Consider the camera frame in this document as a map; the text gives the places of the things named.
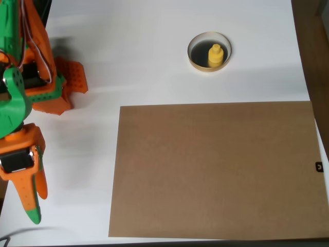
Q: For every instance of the orange gripper black servo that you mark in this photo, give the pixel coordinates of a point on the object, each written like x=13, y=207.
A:
x=17, y=160

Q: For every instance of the small yellow plastic piece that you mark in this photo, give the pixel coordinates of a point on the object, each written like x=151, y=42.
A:
x=215, y=56

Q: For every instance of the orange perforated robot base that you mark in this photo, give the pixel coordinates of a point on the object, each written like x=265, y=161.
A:
x=74, y=77

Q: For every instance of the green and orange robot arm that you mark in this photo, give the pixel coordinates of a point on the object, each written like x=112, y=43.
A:
x=13, y=115

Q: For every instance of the round gold-rimmed dish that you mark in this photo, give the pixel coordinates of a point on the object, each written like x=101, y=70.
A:
x=198, y=54

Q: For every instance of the brown cardboard mat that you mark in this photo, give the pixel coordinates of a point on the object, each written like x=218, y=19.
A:
x=218, y=167

